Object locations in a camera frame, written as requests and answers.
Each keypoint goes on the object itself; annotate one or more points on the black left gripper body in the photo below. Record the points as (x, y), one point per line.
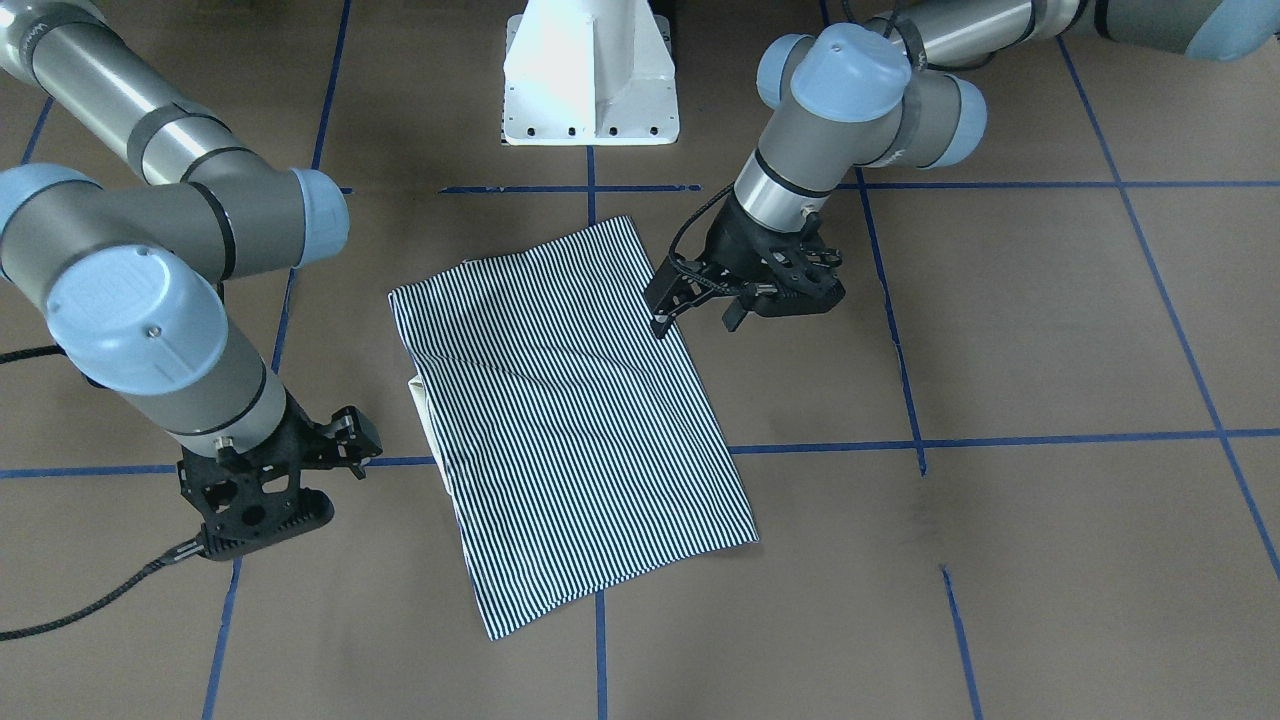
(733, 238)

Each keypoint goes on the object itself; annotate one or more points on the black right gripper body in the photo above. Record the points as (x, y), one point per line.
(297, 433)

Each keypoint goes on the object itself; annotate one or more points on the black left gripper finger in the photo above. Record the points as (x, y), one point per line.
(736, 313)
(670, 293)

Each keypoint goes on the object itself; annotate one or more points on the navy white striped polo shirt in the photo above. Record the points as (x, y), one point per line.
(578, 451)

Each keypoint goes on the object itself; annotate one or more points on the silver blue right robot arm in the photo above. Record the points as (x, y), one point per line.
(127, 280)

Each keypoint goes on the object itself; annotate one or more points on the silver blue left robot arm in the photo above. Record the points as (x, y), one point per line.
(886, 92)

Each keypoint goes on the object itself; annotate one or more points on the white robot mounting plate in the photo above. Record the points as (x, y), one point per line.
(590, 73)

